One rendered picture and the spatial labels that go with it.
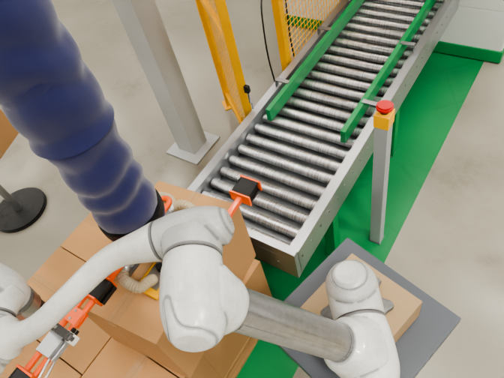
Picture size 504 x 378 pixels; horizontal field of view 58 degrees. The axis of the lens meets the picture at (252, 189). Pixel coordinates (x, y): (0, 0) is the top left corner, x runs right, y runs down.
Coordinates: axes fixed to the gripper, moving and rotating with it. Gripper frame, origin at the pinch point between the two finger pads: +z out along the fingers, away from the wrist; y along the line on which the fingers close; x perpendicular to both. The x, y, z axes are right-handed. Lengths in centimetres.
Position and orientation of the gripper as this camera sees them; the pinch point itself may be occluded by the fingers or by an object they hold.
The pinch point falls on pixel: (64, 333)
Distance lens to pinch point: 161.4
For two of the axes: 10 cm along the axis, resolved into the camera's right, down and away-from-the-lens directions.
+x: -5.2, 7.2, -4.5
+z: 1.8, 6.1, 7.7
